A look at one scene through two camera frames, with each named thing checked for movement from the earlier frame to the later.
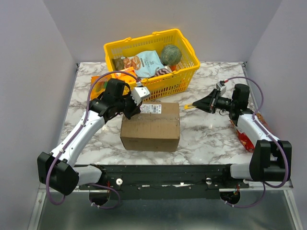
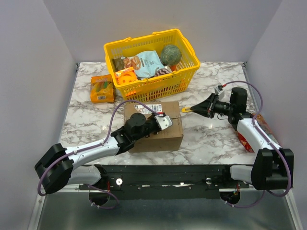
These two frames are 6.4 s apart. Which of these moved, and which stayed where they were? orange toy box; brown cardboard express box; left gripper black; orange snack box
Moved: left gripper black
Stayed: orange snack box; orange toy box; brown cardboard express box
